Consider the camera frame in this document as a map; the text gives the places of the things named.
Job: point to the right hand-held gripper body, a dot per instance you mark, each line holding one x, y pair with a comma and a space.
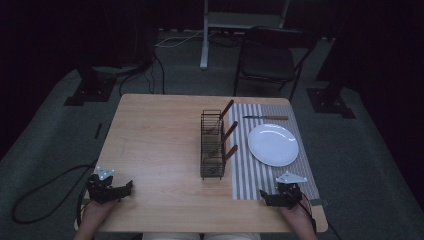
289, 191

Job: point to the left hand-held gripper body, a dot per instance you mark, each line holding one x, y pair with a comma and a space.
100, 190

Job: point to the person's left hand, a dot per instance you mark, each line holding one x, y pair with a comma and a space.
95, 210

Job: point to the person's right hand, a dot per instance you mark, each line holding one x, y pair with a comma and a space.
297, 218

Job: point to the grey striped placemat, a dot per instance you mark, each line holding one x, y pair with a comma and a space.
243, 180

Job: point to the white plate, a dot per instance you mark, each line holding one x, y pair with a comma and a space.
273, 145

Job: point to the small black floor strip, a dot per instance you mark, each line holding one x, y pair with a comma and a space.
98, 131

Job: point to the black stand base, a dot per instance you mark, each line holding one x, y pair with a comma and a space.
330, 100
91, 90

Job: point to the black folding chair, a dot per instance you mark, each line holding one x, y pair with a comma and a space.
270, 60

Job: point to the white metal stand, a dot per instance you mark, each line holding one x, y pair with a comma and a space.
240, 20

